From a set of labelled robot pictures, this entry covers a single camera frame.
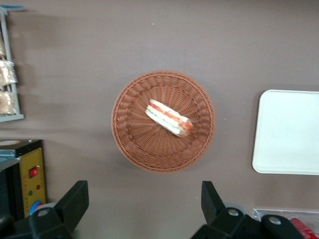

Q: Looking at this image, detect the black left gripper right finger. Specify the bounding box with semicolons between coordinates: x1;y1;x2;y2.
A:
190;180;305;239

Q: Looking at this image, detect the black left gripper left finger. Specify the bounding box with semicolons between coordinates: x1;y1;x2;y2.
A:
3;180;90;239

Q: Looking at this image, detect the white rectangular plastic tray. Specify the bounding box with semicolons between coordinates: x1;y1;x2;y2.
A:
252;89;319;175

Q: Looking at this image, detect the triangle sandwich with red filling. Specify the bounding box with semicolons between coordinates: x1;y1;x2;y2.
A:
145;99;194;139

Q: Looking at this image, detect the round brown wicker basket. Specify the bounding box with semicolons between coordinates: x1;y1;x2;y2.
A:
110;69;216;173

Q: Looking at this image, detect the yellow control box with buttons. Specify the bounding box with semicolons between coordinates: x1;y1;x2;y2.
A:
0;139;48;221

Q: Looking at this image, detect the clear plastic container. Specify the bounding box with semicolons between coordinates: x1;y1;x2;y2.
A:
252;207;319;239

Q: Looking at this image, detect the red can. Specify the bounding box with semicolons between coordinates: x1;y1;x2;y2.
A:
287;215;319;239

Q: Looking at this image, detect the wrapped bread in plastic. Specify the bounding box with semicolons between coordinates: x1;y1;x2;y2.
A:
0;90;17;116
0;59;18;86

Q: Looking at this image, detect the grey display rack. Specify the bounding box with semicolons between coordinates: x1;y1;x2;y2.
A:
0;5;25;123

